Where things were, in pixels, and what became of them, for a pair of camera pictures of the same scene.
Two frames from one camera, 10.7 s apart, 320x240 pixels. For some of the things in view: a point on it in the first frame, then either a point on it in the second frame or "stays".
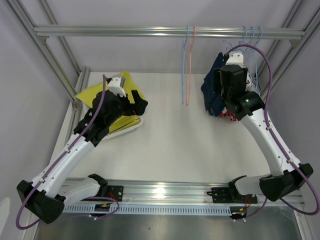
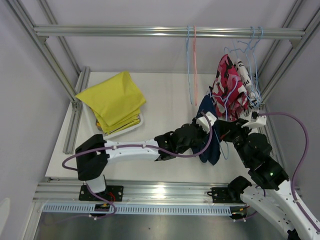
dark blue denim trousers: (214, 101) to (212, 154)
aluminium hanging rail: (169, 31) stays
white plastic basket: (127, 129) stays
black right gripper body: (225, 94) to (235, 133)
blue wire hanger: (183, 48) to (187, 59)
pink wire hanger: (187, 94) to (195, 63)
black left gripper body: (122, 107) to (200, 137)
